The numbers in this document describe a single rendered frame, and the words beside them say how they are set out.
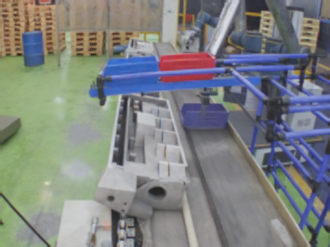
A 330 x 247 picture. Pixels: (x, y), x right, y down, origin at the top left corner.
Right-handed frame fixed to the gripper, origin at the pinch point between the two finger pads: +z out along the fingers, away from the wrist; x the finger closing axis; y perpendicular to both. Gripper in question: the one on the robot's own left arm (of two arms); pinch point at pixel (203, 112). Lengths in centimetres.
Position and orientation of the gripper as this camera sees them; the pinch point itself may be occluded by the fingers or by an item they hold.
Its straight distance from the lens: 211.0
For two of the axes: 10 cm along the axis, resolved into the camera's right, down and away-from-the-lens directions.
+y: -10.0, -0.1, -0.9
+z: -0.4, 9.1, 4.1
